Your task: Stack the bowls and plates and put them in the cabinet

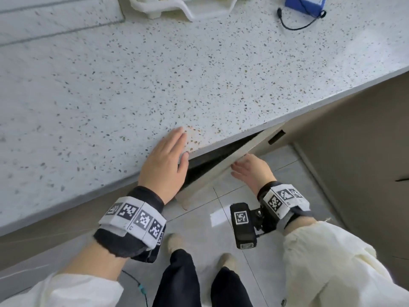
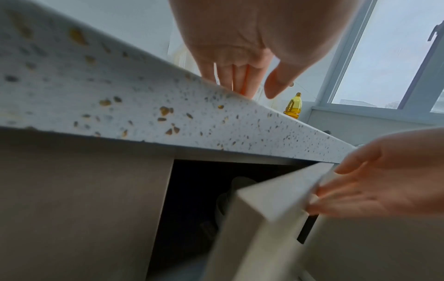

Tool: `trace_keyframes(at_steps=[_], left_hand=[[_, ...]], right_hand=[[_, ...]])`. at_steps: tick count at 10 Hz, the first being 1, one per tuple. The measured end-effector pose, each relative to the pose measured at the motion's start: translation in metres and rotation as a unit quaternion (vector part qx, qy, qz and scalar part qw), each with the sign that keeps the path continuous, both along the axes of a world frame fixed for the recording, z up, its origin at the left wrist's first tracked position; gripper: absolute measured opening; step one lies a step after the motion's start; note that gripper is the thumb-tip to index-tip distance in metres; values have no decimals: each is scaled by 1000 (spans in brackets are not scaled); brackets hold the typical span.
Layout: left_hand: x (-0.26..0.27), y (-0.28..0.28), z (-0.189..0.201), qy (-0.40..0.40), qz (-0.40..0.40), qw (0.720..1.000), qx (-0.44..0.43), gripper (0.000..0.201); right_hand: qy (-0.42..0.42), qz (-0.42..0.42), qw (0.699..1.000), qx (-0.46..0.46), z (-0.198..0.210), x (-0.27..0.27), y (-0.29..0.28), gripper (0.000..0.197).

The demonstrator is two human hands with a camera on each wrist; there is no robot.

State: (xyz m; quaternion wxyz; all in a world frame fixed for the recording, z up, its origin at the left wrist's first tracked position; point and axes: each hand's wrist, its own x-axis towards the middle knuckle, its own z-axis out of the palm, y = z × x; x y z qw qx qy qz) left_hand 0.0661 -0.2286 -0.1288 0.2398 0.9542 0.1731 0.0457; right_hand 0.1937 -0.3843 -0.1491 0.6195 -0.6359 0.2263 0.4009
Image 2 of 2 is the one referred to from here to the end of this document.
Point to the yellow oil bottle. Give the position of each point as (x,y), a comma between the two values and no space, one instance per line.
(293,106)

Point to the person's right hand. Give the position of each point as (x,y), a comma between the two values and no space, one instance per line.
(395,175)

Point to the grey window frame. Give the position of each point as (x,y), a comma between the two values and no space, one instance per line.
(414,82)

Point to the closed grey cabinet door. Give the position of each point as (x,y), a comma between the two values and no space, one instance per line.
(378,247)
(79,205)

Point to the person's left hand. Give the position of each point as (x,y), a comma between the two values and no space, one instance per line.
(263,30)

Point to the grey cabinet door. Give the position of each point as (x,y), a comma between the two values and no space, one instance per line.
(79,205)
(378,247)
(256,236)

